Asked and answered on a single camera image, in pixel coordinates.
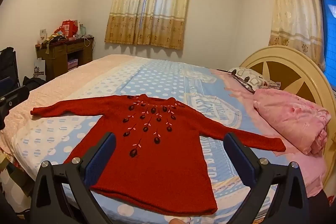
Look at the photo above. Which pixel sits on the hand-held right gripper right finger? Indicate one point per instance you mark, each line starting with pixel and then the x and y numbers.
pixel 237 158

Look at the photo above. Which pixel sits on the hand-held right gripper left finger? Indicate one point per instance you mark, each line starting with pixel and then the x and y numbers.
pixel 101 158

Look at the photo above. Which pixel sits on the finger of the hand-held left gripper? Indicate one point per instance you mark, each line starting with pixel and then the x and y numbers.
pixel 5 83
pixel 18 95

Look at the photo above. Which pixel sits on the red knitted sweater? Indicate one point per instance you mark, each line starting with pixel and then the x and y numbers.
pixel 157 174

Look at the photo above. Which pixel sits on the person's right hand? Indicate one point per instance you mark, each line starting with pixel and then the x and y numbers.
pixel 176 221

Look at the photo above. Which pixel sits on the black bag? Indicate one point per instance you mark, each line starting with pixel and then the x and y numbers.
pixel 32 83

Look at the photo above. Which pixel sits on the white paper bag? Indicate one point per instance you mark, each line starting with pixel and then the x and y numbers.
pixel 39 70

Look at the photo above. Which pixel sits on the brown wooden desk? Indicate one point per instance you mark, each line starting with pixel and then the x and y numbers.
pixel 56 56

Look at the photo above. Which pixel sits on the white card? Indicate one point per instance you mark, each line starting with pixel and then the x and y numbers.
pixel 42 35

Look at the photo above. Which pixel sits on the pink storage box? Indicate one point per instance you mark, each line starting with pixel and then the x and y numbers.
pixel 73 64

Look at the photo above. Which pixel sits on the green striped cloth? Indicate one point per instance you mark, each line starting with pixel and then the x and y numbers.
pixel 53 39

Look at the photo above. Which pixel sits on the pink folded quilt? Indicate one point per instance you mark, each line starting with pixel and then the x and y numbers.
pixel 291 119

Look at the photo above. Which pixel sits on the patterned pillow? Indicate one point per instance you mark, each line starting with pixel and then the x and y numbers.
pixel 249 78

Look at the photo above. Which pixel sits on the red gift bag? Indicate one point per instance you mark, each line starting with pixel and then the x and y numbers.
pixel 68 29

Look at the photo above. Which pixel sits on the polka dot bed sheet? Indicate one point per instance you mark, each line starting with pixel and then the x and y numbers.
pixel 168 77

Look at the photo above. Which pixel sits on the cream wooden headboard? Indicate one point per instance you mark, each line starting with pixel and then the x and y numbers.
pixel 262 56

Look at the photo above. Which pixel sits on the beige floral curtain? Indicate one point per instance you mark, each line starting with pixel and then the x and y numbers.
pixel 147 11
pixel 294 11

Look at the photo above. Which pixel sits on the blue glass window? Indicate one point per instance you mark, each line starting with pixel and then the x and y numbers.
pixel 329 29

